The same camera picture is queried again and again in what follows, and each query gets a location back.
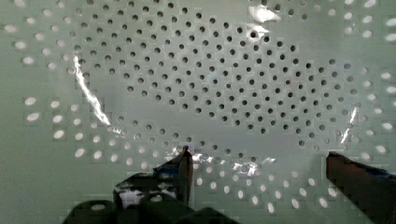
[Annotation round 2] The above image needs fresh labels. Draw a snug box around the mint green plastic strainer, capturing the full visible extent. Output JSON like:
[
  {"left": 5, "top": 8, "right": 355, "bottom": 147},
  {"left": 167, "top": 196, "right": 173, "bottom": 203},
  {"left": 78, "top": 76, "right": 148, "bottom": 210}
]
[{"left": 1, "top": 0, "right": 395, "bottom": 224}]

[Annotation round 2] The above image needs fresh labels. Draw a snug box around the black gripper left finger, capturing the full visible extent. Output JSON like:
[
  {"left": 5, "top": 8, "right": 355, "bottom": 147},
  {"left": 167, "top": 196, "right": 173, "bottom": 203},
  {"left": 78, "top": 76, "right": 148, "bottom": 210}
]
[{"left": 113, "top": 146, "right": 193, "bottom": 209}]

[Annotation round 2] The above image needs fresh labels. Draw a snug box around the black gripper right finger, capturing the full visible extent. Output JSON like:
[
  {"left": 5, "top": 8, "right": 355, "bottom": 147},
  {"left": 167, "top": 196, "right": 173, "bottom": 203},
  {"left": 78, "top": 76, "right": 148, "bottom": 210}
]
[{"left": 326, "top": 151, "right": 396, "bottom": 224}]

